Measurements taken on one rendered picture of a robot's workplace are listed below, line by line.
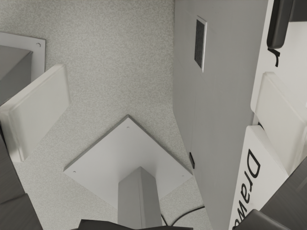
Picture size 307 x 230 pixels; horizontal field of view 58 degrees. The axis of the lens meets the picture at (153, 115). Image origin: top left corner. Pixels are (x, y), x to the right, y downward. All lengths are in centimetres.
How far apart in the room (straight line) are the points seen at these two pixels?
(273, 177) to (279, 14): 19
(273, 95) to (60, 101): 13
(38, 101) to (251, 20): 35
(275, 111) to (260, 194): 25
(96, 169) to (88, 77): 48
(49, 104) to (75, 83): 108
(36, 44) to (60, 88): 102
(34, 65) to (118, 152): 54
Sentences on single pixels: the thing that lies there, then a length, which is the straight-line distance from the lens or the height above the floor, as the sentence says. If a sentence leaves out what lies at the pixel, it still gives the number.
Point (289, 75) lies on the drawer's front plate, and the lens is 32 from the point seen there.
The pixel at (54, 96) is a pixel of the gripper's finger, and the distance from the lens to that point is 18.
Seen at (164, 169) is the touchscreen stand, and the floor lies 4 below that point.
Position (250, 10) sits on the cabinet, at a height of 73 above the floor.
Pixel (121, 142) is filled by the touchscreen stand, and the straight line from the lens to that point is 134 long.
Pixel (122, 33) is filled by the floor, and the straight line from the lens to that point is 117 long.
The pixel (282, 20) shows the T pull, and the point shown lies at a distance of 27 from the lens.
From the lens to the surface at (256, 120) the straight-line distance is 43.
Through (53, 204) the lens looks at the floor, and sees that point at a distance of 169.
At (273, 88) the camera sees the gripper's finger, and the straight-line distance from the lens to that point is 17.
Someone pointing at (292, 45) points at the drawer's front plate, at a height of 88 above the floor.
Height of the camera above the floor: 114
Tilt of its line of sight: 61 degrees down
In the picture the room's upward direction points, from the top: 169 degrees clockwise
